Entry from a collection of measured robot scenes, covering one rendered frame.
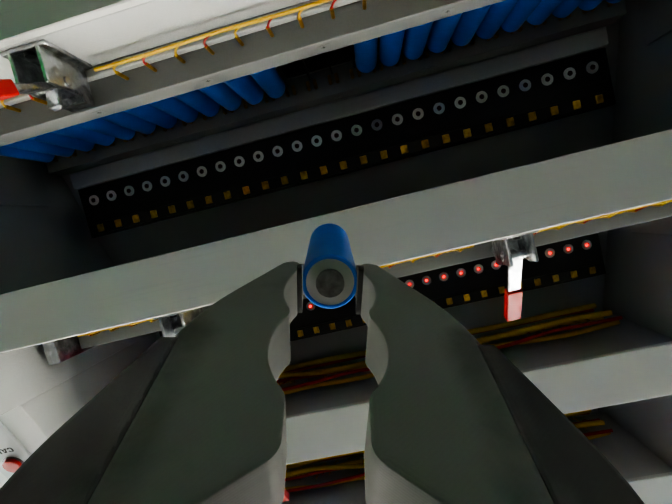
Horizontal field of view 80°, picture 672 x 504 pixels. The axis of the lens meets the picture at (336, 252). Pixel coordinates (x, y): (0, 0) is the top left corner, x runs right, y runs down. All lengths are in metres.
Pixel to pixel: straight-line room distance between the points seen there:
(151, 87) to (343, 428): 0.32
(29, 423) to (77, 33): 0.33
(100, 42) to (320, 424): 0.34
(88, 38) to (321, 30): 0.14
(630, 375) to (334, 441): 0.27
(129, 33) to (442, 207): 0.22
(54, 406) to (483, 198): 0.42
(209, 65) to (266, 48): 0.04
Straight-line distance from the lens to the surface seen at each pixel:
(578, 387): 0.43
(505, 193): 0.30
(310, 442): 0.42
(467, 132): 0.42
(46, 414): 0.48
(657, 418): 0.65
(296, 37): 0.30
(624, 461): 0.68
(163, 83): 0.32
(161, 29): 0.30
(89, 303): 0.36
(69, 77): 0.31
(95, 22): 0.29
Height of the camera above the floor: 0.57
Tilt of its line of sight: 27 degrees up
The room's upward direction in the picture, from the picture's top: 164 degrees clockwise
